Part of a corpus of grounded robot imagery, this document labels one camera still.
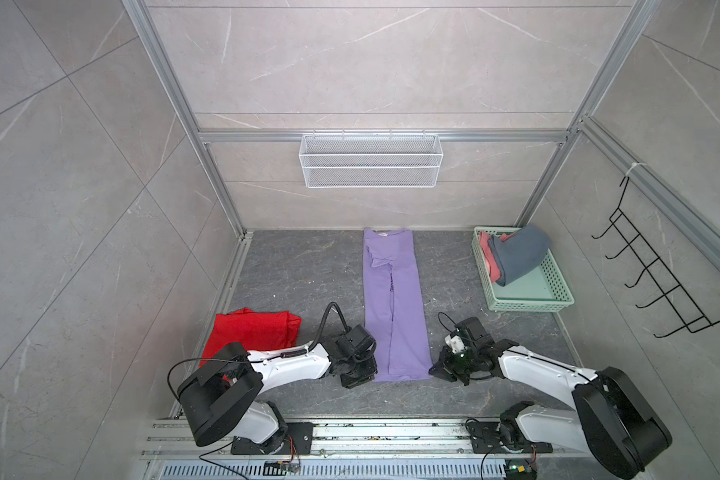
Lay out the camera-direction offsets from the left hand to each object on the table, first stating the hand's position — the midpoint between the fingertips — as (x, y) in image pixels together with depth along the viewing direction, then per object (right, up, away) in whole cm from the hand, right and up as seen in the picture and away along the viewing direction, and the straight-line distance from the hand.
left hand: (380, 371), depth 82 cm
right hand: (+14, 0, +2) cm, 14 cm away
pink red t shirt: (+39, +33, +19) cm, 55 cm away
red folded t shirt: (-39, +10, +7) cm, 41 cm away
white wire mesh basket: (-2, +65, +18) cm, 68 cm away
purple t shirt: (+6, +11, +11) cm, 17 cm away
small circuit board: (-26, -20, -11) cm, 34 cm away
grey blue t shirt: (+50, +33, +18) cm, 63 cm away
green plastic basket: (+59, +21, +21) cm, 66 cm away
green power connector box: (+33, -19, -12) cm, 40 cm away
